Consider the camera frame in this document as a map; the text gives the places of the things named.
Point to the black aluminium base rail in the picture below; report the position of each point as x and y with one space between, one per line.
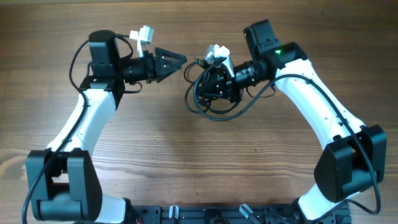
279 213

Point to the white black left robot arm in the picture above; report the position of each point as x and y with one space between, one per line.
63 184

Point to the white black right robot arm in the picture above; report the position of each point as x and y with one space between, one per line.
353 154

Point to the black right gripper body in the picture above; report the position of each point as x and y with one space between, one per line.
231 85

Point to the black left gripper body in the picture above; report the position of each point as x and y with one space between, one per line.
148 72

